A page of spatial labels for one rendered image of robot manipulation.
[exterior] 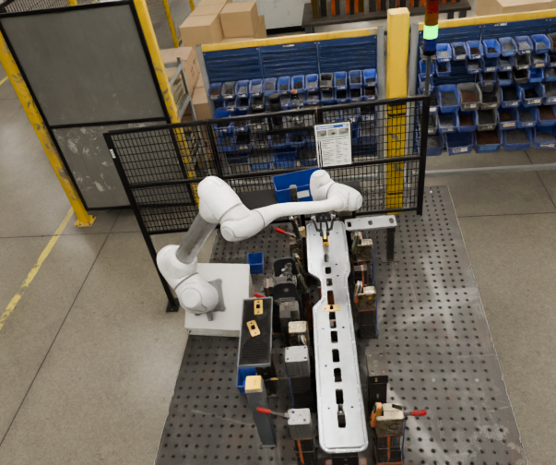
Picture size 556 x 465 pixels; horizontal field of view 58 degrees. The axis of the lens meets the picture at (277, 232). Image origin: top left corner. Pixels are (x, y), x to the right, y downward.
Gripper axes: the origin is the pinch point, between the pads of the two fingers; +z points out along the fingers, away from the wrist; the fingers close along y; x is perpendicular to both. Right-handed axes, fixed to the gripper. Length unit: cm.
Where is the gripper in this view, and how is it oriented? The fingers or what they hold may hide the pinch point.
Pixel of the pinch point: (325, 235)
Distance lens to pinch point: 277.9
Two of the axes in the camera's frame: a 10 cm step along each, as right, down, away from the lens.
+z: 1.3, 7.6, 6.4
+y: 9.9, -0.9, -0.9
